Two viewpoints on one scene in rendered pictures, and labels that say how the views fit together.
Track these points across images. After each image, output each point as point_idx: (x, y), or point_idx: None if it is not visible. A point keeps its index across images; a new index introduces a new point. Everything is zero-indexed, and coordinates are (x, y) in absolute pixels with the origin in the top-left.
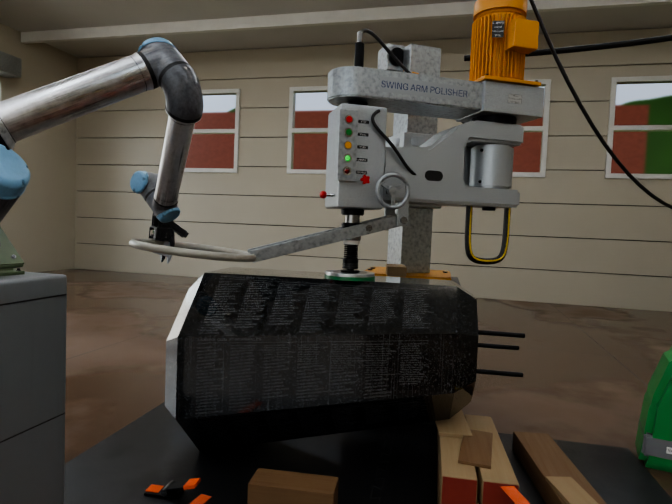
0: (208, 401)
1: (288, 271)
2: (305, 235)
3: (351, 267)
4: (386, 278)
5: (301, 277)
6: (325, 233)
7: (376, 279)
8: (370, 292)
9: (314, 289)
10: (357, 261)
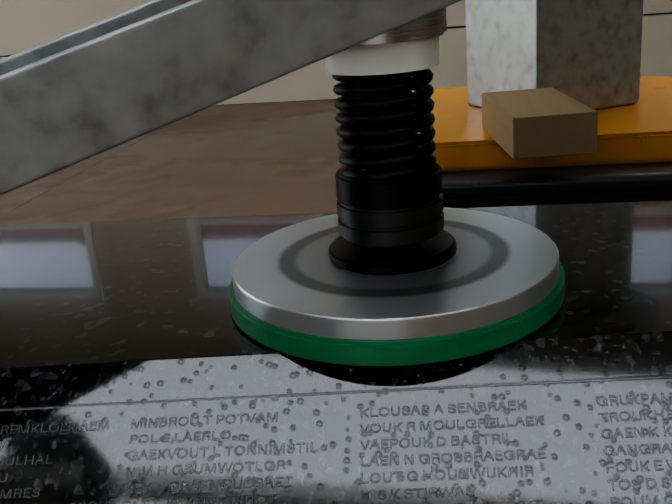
0: None
1: (40, 241)
2: (42, 45)
3: (405, 235)
4: (602, 241)
5: (68, 355)
6: (174, 17)
7: (566, 276)
8: (587, 436)
9: (166, 457)
10: (439, 183)
